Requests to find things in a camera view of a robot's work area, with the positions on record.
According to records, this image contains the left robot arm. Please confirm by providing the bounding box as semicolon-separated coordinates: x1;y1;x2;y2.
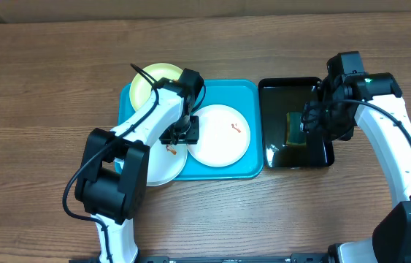
62;67;205;262

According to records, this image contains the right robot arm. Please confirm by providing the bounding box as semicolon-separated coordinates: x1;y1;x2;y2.
301;73;411;262

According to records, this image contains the black water tray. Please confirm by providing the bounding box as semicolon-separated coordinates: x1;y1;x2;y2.
258;77;334;169

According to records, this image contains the yellow-green plate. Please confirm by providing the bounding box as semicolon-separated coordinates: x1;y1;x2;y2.
129;63;183;111

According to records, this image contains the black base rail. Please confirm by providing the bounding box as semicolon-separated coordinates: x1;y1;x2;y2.
69;252;337;263

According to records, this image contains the green yellow sponge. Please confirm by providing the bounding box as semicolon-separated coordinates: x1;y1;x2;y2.
286;112;306;146

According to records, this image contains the white plate with stain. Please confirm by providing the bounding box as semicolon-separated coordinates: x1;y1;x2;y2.
188;104;251;167

